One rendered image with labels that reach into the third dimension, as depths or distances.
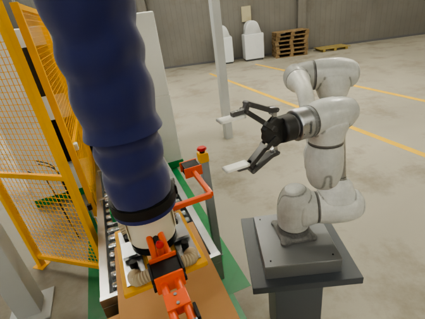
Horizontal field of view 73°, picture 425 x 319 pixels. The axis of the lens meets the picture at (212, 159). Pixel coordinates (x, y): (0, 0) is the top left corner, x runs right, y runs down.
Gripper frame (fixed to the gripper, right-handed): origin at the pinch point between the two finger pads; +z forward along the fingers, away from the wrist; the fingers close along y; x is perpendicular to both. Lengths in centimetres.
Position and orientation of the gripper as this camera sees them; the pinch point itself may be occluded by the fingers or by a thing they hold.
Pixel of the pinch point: (225, 145)
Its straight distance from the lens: 72.5
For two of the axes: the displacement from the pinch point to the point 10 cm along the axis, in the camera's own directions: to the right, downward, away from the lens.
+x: -3.8, -3.8, 8.4
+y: 1.2, 8.8, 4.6
